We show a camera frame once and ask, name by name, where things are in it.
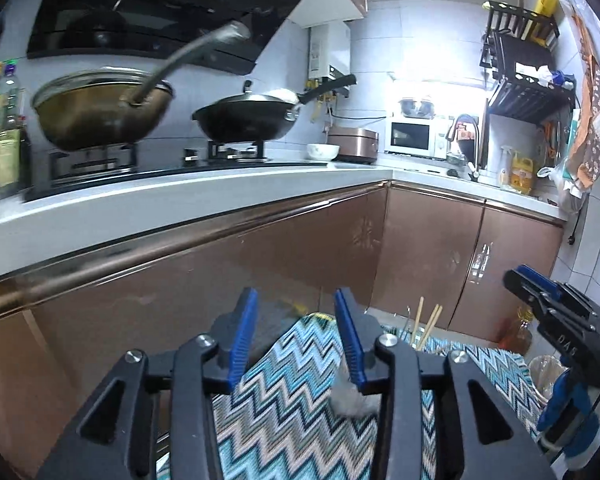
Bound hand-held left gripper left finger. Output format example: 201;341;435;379
35;287;259;480

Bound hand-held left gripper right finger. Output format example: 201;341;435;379
333;288;556;480

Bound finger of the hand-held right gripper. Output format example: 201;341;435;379
503;265;563;311

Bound large white ceramic spoon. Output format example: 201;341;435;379
330;365;381;418

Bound clear utensil drainer basket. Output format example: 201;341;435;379
397;305;453;356

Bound person's right hand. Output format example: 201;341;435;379
536;372;600;461

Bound trash bin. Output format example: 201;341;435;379
527;355;571;406

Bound large cooking oil bottle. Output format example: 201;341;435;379
497;305;533;356

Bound wooden chopstick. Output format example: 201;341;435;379
413;297;425;346
421;304;444;351

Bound zigzag tablecloth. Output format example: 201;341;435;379
155;312;551;480

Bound copper kitchen cabinet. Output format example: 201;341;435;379
0;180;566;480

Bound yellow detergent bottle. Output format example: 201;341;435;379
509;151;536;195

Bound clear spray bottle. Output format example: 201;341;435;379
498;146;512;188

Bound plastic bag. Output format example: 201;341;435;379
537;160;588;211

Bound metal faucet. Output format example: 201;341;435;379
446;114;481;181

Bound black dish rack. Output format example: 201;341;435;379
478;1;578;123

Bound gas stove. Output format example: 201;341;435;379
22;140;271;201

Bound white microwave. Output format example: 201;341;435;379
384;119;451;158

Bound white bowl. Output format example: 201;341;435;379
307;143;341;161

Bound copper rice cooker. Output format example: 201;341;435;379
327;127;379;163

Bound metal bowls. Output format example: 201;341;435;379
399;97;436;120

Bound black wok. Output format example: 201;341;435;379
192;74;357;143

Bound golden wok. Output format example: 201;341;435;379
31;21;251;152

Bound yellow roll box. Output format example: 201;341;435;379
531;0;562;45

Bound dark sauce bottle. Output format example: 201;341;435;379
18;115;32;188

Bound white water heater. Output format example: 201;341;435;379
307;25;352;93

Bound purple cap bottle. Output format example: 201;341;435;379
1;61;25;197

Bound black range hood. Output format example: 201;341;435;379
26;0;326;73

